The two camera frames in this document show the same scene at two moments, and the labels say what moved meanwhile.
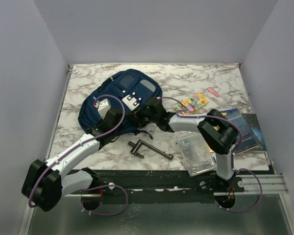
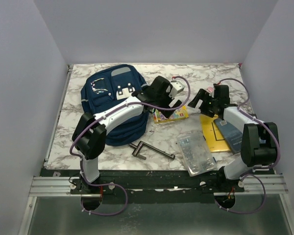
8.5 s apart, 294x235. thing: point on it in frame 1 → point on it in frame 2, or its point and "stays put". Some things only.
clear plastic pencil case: (198, 156) stays put
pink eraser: (212, 91) stays put
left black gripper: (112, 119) → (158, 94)
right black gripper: (137, 118) → (201, 95)
